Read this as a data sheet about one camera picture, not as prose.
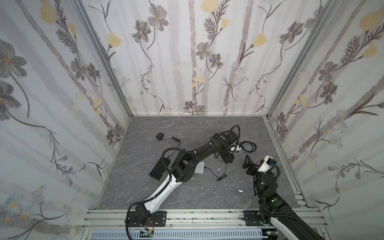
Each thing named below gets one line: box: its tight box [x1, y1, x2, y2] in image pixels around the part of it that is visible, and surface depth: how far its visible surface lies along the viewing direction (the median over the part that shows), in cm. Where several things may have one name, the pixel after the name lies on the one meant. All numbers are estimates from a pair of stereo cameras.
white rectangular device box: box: [194, 161, 205, 174], surface depth 92 cm
